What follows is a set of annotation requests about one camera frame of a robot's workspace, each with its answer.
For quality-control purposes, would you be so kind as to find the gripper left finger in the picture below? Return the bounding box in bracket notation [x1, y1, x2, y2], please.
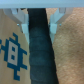
[3, 8, 31, 44]

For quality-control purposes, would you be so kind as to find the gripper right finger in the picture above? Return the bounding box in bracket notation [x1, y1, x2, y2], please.
[48, 7, 77, 44]

